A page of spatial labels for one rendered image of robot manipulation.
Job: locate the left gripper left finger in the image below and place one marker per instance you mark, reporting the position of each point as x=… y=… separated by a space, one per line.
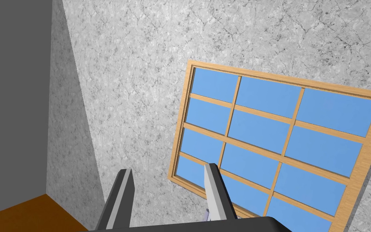
x=118 y=203

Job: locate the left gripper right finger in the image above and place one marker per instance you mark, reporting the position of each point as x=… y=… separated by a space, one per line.
x=217 y=196

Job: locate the wooden framed window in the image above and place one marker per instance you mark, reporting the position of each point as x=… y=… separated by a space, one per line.
x=269 y=145

